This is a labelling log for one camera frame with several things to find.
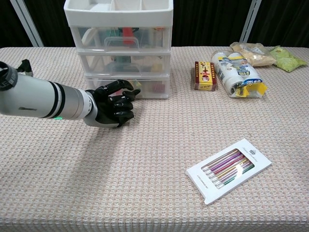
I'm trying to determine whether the clear drawer with red clips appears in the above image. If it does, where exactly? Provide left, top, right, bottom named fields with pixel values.
left=84, top=76, right=170, bottom=100

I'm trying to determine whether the white box of coloured candles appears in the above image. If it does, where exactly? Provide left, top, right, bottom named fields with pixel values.
left=185, top=138, right=272, bottom=205

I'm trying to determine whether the white roll pack blue label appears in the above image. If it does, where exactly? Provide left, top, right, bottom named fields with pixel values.
left=211, top=50, right=268, bottom=99

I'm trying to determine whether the green snack bag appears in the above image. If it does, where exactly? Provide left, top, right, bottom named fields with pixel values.
left=268, top=45, right=309, bottom=73

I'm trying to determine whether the grey metal frame post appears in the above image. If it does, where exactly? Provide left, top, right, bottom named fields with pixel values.
left=9, top=0, right=44, bottom=47
left=239, top=0, right=263, bottom=44

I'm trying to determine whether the black curtain panel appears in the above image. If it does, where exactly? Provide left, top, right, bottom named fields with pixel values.
left=248, top=0, right=309, bottom=47
left=0, top=0, right=33, bottom=48
left=171, top=0, right=252, bottom=47
left=23, top=0, right=76, bottom=47

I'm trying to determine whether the clear drawer with green item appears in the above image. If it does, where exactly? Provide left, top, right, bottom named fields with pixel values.
left=78, top=52, right=171, bottom=76

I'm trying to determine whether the clear drawer with red tool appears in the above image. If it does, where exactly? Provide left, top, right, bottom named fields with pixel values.
left=70, top=26, right=173, bottom=52

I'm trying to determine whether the red yellow small box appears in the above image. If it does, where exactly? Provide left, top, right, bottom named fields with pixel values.
left=194, top=61, right=217, bottom=92

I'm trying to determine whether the beige snack bag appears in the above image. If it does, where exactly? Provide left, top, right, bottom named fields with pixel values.
left=229, top=42, right=277, bottom=67

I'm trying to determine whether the white plastic drawer unit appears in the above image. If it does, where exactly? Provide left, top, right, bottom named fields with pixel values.
left=63, top=0, right=174, bottom=100

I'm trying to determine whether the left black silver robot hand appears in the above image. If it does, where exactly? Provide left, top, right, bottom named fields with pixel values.
left=83, top=79, right=141, bottom=129

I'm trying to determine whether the beige waffle tablecloth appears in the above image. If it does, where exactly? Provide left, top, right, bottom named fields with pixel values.
left=0, top=46, right=309, bottom=232

